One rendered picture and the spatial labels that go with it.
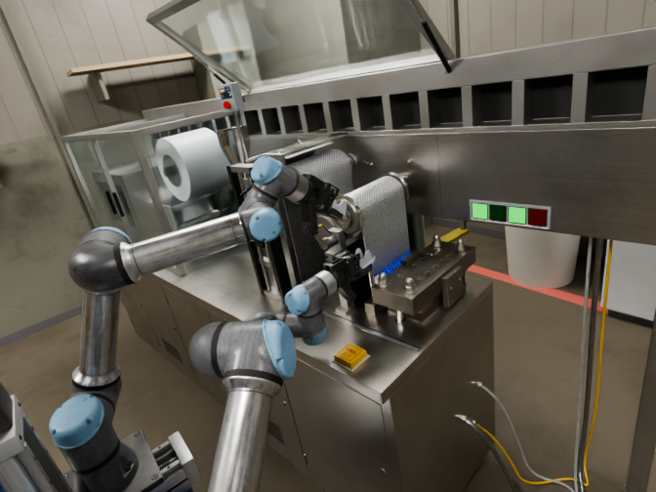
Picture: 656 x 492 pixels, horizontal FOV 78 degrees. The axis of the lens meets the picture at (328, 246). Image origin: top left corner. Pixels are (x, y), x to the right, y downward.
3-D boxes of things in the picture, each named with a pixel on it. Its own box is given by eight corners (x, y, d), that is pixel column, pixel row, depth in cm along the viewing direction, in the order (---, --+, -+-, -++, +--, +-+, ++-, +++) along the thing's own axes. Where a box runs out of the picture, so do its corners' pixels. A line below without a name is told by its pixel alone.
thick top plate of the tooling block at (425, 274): (373, 302, 135) (370, 286, 133) (436, 253, 159) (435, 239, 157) (414, 316, 124) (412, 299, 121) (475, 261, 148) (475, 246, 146)
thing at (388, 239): (369, 279, 139) (362, 229, 131) (409, 252, 153) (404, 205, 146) (370, 280, 138) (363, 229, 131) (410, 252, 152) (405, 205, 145)
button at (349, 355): (334, 361, 122) (333, 354, 121) (349, 348, 126) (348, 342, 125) (351, 370, 117) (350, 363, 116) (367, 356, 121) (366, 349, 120)
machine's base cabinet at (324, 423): (140, 345, 318) (97, 245, 284) (211, 306, 357) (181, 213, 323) (416, 585, 143) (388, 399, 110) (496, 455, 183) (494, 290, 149)
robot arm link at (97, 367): (61, 434, 106) (69, 237, 91) (76, 396, 120) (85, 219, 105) (113, 432, 111) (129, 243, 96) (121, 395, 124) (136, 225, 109)
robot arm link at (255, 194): (235, 226, 102) (257, 188, 100) (231, 215, 112) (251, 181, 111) (263, 240, 105) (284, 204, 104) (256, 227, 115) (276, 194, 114)
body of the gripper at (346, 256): (361, 252, 127) (335, 268, 119) (365, 276, 130) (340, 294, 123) (344, 247, 132) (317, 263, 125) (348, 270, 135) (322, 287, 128)
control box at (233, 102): (221, 113, 158) (213, 86, 154) (231, 110, 163) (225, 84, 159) (234, 111, 155) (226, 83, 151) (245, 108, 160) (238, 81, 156)
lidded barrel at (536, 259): (595, 268, 305) (603, 183, 280) (558, 301, 278) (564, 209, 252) (524, 252, 347) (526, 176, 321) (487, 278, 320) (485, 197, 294)
